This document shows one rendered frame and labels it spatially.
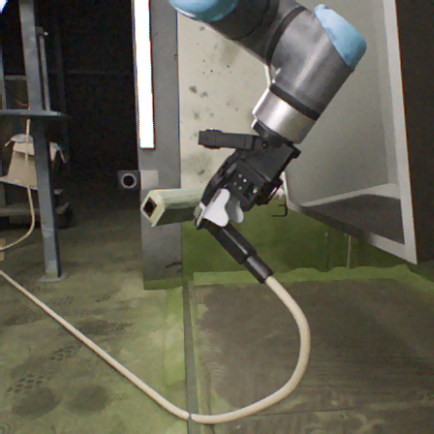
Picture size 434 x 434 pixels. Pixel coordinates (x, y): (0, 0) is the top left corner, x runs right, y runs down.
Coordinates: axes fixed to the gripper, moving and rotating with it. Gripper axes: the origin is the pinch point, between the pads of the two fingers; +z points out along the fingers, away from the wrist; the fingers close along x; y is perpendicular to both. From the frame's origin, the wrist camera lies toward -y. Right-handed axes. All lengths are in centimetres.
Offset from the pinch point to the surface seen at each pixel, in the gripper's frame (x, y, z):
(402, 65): 5.2, 10.4, -36.6
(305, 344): -0.5, 27.3, 2.9
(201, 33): 75, -83, -19
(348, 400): 32, 43, 25
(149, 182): 62, -62, 42
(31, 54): 42, -137, 27
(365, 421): 27, 48, 22
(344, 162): 66, -2, -14
